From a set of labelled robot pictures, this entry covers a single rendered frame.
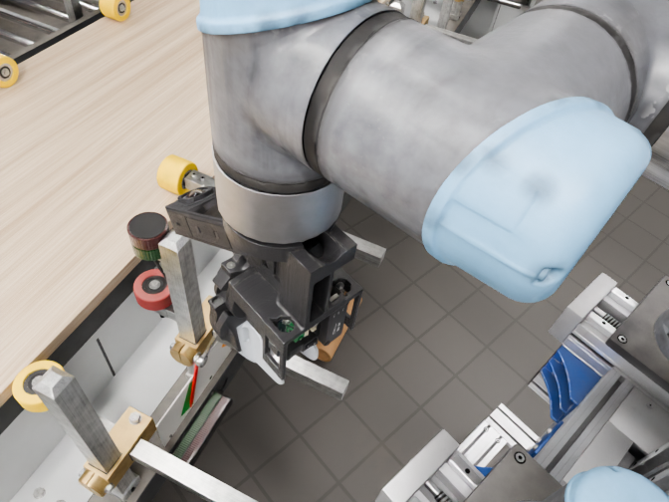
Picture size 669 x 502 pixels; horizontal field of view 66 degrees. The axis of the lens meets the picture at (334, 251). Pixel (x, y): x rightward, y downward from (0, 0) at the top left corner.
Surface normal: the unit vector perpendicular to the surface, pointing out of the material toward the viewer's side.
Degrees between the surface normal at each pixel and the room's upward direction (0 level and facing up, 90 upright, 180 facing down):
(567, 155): 27
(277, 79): 66
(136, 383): 0
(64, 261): 0
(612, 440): 0
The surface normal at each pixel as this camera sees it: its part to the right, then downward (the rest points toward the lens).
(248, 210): -0.33, 0.69
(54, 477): 0.11, -0.65
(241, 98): -0.64, 0.58
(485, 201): -0.52, 0.24
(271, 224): -0.04, 0.76
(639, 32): 0.50, -0.21
